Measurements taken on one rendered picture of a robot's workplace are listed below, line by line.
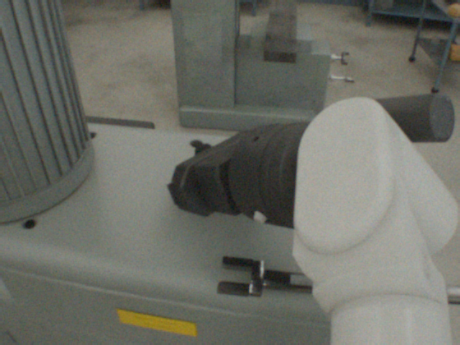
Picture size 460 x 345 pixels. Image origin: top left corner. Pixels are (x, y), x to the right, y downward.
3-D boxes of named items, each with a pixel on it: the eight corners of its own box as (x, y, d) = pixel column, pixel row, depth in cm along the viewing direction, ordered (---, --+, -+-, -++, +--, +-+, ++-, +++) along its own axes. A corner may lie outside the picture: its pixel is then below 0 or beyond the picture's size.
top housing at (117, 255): (363, 227, 68) (387, 147, 57) (370, 387, 48) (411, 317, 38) (86, 191, 74) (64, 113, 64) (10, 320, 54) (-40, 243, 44)
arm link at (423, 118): (320, 255, 38) (439, 283, 28) (238, 195, 32) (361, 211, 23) (366, 148, 41) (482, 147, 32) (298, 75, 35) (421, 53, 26)
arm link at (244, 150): (189, 242, 44) (264, 268, 34) (154, 155, 41) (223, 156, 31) (277, 187, 50) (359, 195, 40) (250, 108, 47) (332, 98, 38)
